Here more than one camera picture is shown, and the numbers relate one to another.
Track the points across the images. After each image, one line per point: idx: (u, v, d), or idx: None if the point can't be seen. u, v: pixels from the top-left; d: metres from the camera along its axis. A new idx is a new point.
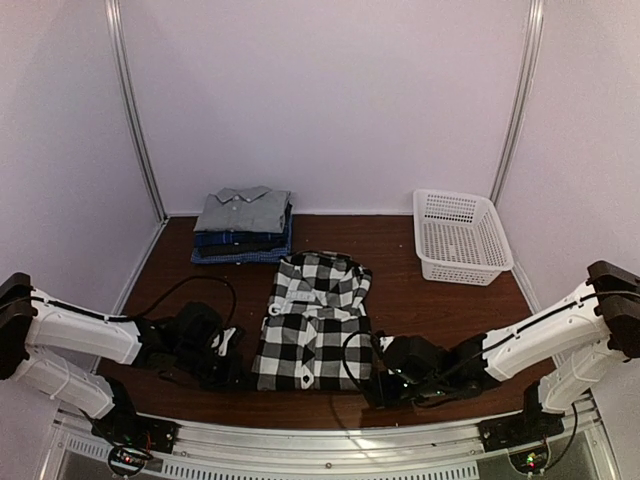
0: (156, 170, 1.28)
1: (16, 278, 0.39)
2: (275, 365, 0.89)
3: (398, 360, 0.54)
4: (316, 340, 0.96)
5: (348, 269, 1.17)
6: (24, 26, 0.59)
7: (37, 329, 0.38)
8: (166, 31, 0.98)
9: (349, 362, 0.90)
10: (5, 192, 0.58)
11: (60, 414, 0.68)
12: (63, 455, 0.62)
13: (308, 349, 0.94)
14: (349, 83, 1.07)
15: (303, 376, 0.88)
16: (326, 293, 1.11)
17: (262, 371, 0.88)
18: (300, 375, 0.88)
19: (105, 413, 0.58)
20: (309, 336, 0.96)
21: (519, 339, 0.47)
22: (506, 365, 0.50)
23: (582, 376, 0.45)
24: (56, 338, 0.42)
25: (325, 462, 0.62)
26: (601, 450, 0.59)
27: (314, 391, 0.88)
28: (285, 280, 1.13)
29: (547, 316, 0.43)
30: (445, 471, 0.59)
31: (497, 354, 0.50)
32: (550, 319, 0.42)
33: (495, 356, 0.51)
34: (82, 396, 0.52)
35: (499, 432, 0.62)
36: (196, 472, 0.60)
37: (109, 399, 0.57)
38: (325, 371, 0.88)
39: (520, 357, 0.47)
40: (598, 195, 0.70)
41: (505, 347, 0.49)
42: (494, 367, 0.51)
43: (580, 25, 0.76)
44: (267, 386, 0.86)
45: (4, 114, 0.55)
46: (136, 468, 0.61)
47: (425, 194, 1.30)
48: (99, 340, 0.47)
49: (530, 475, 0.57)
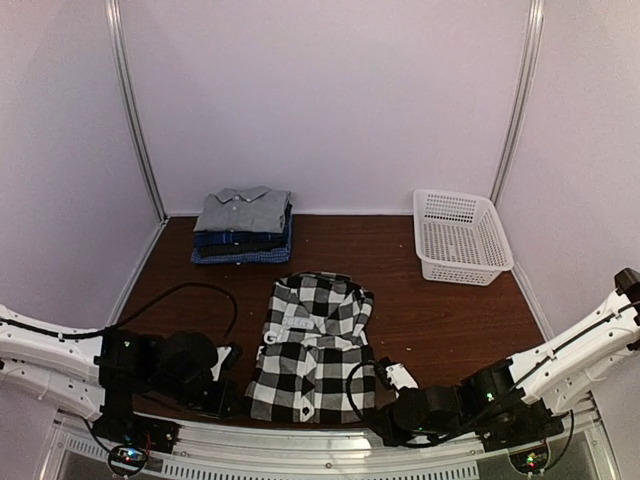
0: (157, 170, 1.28)
1: None
2: (272, 395, 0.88)
3: (416, 419, 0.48)
4: (315, 371, 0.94)
5: (348, 293, 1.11)
6: (24, 25, 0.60)
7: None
8: (166, 31, 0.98)
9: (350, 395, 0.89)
10: (5, 191, 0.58)
11: (59, 414, 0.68)
12: (63, 455, 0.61)
13: (307, 380, 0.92)
14: (349, 83, 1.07)
15: (303, 408, 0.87)
16: (325, 320, 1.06)
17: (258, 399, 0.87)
18: (300, 407, 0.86)
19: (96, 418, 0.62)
20: (308, 368, 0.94)
21: (555, 360, 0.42)
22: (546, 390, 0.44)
23: (597, 377, 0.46)
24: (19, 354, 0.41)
25: (325, 462, 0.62)
26: (601, 450, 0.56)
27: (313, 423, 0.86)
28: (282, 304, 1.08)
29: (580, 331, 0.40)
30: (446, 471, 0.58)
31: (531, 382, 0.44)
32: (585, 335, 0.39)
33: (531, 383, 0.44)
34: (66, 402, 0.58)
35: (499, 432, 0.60)
36: (196, 472, 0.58)
37: (96, 407, 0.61)
38: (325, 403, 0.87)
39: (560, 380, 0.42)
40: (597, 196, 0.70)
41: (542, 371, 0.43)
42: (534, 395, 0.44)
43: (579, 25, 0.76)
44: (263, 415, 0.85)
45: (4, 113, 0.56)
46: (136, 468, 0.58)
47: (425, 194, 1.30)
48: (57, 359, 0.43)
49: (530, 475, 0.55)
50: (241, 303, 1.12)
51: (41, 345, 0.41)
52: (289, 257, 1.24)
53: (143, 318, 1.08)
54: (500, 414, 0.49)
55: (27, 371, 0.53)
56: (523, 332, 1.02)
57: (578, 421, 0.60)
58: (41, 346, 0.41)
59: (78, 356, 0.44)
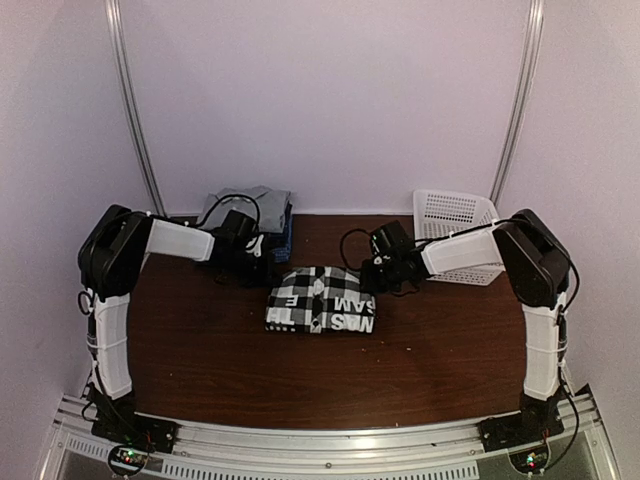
0: (157, 170, 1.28)
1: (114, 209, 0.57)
2: (289, 287, 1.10)
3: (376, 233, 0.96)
4: (322, 292, 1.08)
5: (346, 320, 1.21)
6: (25, 26, 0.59)
7: (155, 232, 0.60)
8: (167, 32, 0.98)
9: (350, 291, 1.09)
10: (14, 194, 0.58)
11: (60, 414, 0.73)
12: (63, 455, 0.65)
13: (316, 298, 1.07)
14: (349, 81, 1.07)
15: (317, 289, 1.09)
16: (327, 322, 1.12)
17: (279, 291, 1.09)
18: (313, 289, 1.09)
19: (119, 396, 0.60)
20: (316, 289, 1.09)
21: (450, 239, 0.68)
22: (434, 257, 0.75)
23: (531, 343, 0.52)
24: (163, 240, 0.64)
25: (325, 462, 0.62)
26: (600, 450, 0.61)
27: (321, 296, 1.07)
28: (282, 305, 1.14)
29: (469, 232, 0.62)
30: (446, 471, 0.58)
31: (431, 247, 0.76)
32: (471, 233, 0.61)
33: (430, 248, 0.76)
34: (120, 361, 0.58)
35: (499, 433, 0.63)
36: (196, 472, 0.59)
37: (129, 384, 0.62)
38: (331, 291, 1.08)
39: (441, 252, 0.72)
40: (597, 196, 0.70)
41: (437, 243, 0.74)
42: (426, 253, 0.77)
43: (580, 24, 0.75)
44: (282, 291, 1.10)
45: (10, 117, 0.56)
46: (136, 468, 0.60)
47: (425, 194, 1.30)
48: (188, 238, 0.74)
49: (530, 475, 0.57)
50: (241, 303, 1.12)
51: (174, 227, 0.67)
52: (289, 257, 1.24)
53: (144, 318, 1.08)
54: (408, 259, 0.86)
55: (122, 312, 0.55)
56: (523, 332, 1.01)
57: (567, 425, 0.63)
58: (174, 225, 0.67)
59: (203, 234, 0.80)
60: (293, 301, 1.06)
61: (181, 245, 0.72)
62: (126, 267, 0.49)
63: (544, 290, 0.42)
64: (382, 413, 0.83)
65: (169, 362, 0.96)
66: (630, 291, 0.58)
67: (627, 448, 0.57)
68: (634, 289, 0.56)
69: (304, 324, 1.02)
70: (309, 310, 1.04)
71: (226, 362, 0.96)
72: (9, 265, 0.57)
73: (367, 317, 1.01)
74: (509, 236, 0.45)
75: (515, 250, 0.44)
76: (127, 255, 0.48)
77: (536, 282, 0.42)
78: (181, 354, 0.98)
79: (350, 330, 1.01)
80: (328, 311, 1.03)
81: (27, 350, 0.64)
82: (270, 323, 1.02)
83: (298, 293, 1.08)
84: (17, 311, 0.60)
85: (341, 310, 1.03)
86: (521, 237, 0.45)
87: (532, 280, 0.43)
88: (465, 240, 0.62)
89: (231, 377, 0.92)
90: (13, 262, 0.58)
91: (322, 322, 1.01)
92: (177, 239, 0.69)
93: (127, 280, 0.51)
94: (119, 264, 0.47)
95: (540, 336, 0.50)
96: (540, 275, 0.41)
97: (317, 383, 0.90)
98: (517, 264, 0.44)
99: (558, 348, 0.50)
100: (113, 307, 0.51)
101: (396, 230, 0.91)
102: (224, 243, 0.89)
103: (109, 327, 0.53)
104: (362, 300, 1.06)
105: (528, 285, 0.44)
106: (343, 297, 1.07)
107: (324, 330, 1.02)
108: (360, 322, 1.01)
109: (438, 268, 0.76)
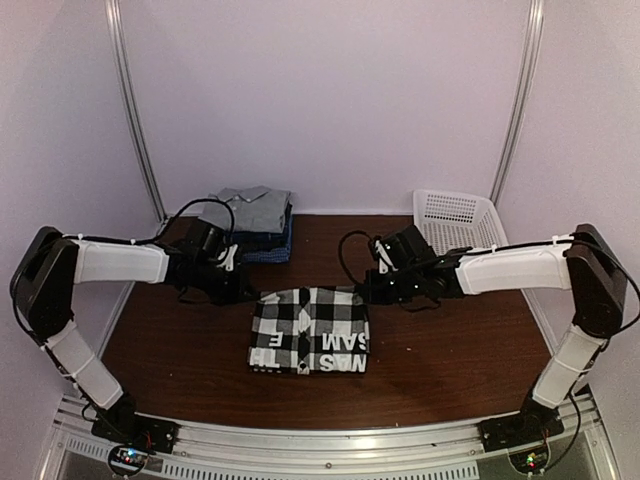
0: (157, 170, 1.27)
1: (44, 233, 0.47)
2: (273, 325, 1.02)
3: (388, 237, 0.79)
4: (309, 328, 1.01)
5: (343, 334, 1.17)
6: (26, 26, 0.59)
7: (81, 261, 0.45)
8: (167, 31, 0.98)
9: (339, 322, 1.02)
10: (15, 194, 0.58)
11: (60, 414, 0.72)
12: (63, 455, 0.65)
13: (303, 337, 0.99)
14: (349, 81, 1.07)
15: (302, 326, 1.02)
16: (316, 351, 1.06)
17: (260, 329, 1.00)
18: (297, 329, 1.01)
19: (112, 403, 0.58)
20: (302, 325, 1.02)
21: (495, 255, 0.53)
22: (473, 274, 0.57)
23: (562, 360, 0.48)
24: (94, 267, 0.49)
25: (325, 462, 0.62)
26: (599, 448, 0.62)
27: (306, 334, 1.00)
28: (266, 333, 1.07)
29: (525, 250, 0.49)
30: (446, 471, 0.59)
31: (471, 264, 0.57)
32: (527, 252, 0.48)
33: (467, 263, 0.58)
34: (99, 379, 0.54)
35: (499, 433, 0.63)
36: (196, 472, 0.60)
37: (119, 388, 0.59)
38: (318, 329, 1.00)
39: (485, 269, 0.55)
40: (597, 195, 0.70)
41: (478, 258, 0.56)
42: (462, 269, 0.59)
43: (580, 24, 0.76)
44: (263, 329, 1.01)
45: (12, 117, 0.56)
46: (136, 469, 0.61)
47: (425, 194, 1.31)
48: (134, 258, 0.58)
49: (530, 475, 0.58)
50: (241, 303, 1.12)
51: (106, 248, 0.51)
52: (289, 257, 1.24)
53: (143, 319, 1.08)
54: (439, 274, 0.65)
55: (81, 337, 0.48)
56: (523, 332, 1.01)
57: (567, 425, 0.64)
58: (107, 247, 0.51)
59: (153, 252, 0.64)
60: (278, 341, 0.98)
61: (127, 268, 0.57)
62: (57, 302, 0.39)
63: (613, 320, 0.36)
64: (382, 413, 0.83)
65: (169, 363, 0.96)
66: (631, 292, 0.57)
67: (626, 448, 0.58)
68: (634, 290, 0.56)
69: (290, 367, 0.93)
70: (295, 351, 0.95)
71: (226, 363, 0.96)
72: (8, 265, 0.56)
73: (359, 356, 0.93)
74: (584, 265, 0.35)
75: (588, 280, 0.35)
76: (56, 290, 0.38)
77: (607, 313, 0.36)
78: (181, 355, 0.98)
79: (341, 370, 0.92)
80: (316, 353, 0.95)
81: (27, 350, 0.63)
82: (254, 366, 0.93)
83: (283, 331, 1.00)
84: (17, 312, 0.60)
85: (329, 351, 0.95)
86: (594, 261, 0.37)
87: (601, 310, 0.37)
88: (523, 259, 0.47)
89: (230, 378, 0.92)
90: (13, 263, 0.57)
91: (310, 363, 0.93)
92: (118, 262, 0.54)
93: (62, 316, 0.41)
94: (43, 302, 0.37)
95: (570, 355, 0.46)
96: (616, 306, 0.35)
97: (317, 383, 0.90)
98: (585, 291, 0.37)
99: (587, 368, 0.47)
100: (61, 340, 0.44)
101: (415, 238, 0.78)
102: (183, 259, 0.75)
103: (66, 355, 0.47)
104: (353, 335, 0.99)
105: (594, 314, 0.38)
106: (332, 334, 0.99)
107: (313, 372, 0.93)
108: (351, 362, 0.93)
109: (477, 287, 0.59)
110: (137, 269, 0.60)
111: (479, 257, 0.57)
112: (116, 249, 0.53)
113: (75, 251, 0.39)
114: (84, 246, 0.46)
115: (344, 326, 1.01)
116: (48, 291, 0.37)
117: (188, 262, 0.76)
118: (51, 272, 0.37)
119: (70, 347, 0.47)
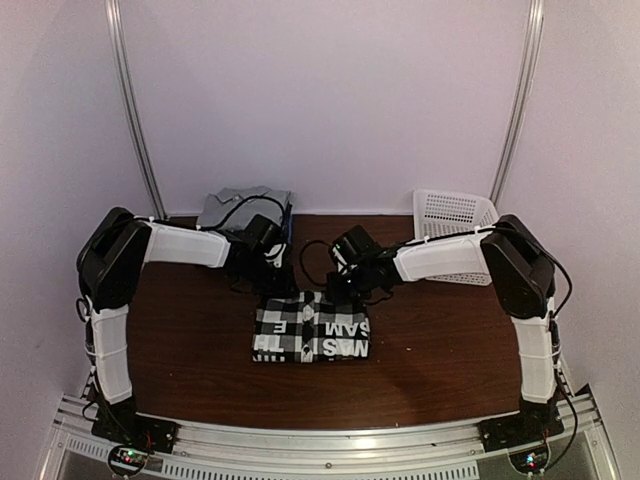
0: (157, 170, 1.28)
1: (116, 211, 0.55)
2: (276, 315, 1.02)
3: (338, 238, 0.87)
4: (313, 318, 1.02)
5: None
6: (25, 26, 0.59)
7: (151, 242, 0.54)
8: (167, 31, 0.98)
9: (342, 314, 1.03)
10: (16, 194, 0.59)
11: (60, 414, 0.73)
12: (63, 455, 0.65)
13: (307, 326, 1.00)
14: (349, 82, 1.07)
15: (306, 315, 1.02)
16: None
17: (264, 318, 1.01)
18: (301, 319, 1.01)
19: (118, 401, 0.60)
20: (306, 315, 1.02)
21: (427, 244, 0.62)
22: (408, 262, 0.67)
23: (528, 353, 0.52)
24: (168, 247, 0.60)
25: (325, 462, 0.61)
26: (599, 449, 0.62)
27: (309, 325, 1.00)
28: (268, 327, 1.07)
29: (452, 238, 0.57)
30: (446, 471, 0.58)
31: (405, 253, 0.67)
32: (453, 240, 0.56)
33: (402, 253, 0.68)
34: (118, 369, 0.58)
35: (498, 433, 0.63)
36: (196, 472, 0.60)
37: (130, 389, 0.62)
38: (321, 318, 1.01)
39: (417, 258, 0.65)
40: (597, 195, 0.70)
41: (413, 247, 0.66)
42: (399, 259, 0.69)
43: (581, 23, 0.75)
44: (265, 318, 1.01)
45: (12, 117, 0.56)
46: (136, 468, 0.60)
47: (425, 194, 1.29)
48: (197, 244, 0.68)
49: (530, 475, 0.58)
50: (241, 304, 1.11)
51: (175, 233, 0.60)
52: (289, 257, 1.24)
53: (143, 318, 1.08)
54: (379, 265, 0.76)
55: (117, 326, 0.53)
56: None
57: (567, 425, 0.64)
58: (175, 232, 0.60)
59: (216, 238, 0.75)
60: (282, 328, 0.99)
61: (186, 250, 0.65)
62: (122, 279, 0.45)
63: (532, 300, 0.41)
64: (382, 413, 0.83)
65: (170, 362, 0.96)
66: (631, 292, 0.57)
67: (627, 447, 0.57)
68: (633, 289, 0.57)
69: (293, 352, 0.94)
70: (299, 337, 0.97)
71: (226, 363, 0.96)
72: (9, 263, 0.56)
73: (361, 341, 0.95)
74: (499, 252, 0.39)
75: (505, 266, 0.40)
76: (122, 267, 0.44)
77: (525, 294, 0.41)
78: (181, 355, 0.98)
79: (344, 355, 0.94)
80: (320, 337, 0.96)
81: (26, 350, 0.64)
82: (258, 352, 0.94)
83: (287, 319, 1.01)
84: (17, 311, 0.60)
85: (333, 336, 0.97)
86: (507, 247, 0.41)
87: (521, 292, 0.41)
88: (446, 249, 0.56)
89: (230, 378, 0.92)
90: (13, 261, 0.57)
91: (313, 348, 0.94)
92: (186, 245, 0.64)
93: (125, 292, 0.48)
94: (112, 277, 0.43)
95: (534, 345, 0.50)
96: (531, 287, 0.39)
97: (316, 383, 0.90)
98: (502, 274, 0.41)
99: (550, 355, 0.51)
100: (109, 317, 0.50)
101: (360, 236, 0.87)
102: (242, 247, 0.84)
103: (104, 336, 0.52)
104: (355, 323, 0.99)
105: (513, 296, 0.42)
106: (335, 322, 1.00)
107: (316, 358, 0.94)
108: (354, 347, 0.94)
109: (413, 274, 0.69)
110: (199, 251, 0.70)
111: (410, 248, 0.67)
112: (180, 233, 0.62)
113: (146, 233, 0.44)
114: (157, 228, 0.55)
115: (347, 315, 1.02)
116: (117, 269, 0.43)
117: (245, 254, 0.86)
118: (123, 249, 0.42)
119: (109, 330, 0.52)
